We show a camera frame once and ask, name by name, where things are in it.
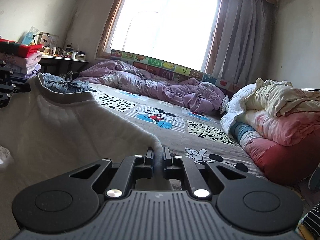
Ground white quilted garment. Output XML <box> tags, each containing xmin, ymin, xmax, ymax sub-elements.
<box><xmin>1</xmin><ymin>75</ymin><xmax>172</xmax><ymax>239</ymax></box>

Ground blue floral folded garment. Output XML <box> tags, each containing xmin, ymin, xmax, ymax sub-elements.
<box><xmin>9</xmin><ymin>64</ymin><xmax>40</xmax><ymax>75</ymax></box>

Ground purple white folded garment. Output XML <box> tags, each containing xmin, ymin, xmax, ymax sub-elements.
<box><xmin>24</xmin><ymin>65</ymin><xmax>41</xmax><ymax>79</ymax></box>

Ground pink folded garment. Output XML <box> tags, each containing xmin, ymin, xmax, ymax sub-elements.
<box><xmin>0</xmin><ymin>52</ymin><xmax>42</xmax><ymax>68</ymax></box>

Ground Mickey Mouse bed blanket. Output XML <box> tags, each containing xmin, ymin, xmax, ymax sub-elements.
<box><xmin>90</xmin><ymin>83</ymin><xmax>264</xmax><ymax>178</ymax></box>

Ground red green folded garment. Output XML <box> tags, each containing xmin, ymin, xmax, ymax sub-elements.
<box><xmin>0</xmin><ymin>39</ymin><xmax>42</xmax><ymax>58</ymax></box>

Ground folded blue denim garment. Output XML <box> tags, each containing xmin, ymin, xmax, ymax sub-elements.
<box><xmin>42</xmin><ymin>73</ymin><xmax>91</xmax><ymax>94</ymax></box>

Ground cluttered dark desk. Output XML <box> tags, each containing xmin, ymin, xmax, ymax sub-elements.
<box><xmin>39</xmin><ymin>47</ymin><xmax>89</xmax><ymax>76</ymax></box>

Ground purple crumpled duvet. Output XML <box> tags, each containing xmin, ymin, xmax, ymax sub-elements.
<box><xmin>76</xmin><ymin>60</ymin><xmax>225</xmax><ymax>114</ymax></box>

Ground colourful alphabet headboard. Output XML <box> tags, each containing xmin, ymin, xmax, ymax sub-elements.
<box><xmin>110</xmin><ymin>49</ymin><xmax>240</xmax><ymax>94</ymax></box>

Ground red and white quilt pile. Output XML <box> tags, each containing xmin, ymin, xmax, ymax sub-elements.
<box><xmin>220</xmin><ymin>79</ymin><xmax>319</xmax><ymax>190</ymax></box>

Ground grey curtain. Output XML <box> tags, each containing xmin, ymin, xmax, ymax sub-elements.
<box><xmin>212</xmin><ymin>0</ymin><xmax>275</xmax><ymax>87</ymax></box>

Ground striped navy folded garment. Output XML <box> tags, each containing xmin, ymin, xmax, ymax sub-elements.
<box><xmin>303</xmin><ymin>203</ymin><xmax>320</xmax><ymax>239</ymax></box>

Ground window with wooden frame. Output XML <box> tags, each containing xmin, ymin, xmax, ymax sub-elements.
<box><xmin>96</xmin><ymin>0</ymin><xmax>228</xmax><ymax>73</ymax></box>

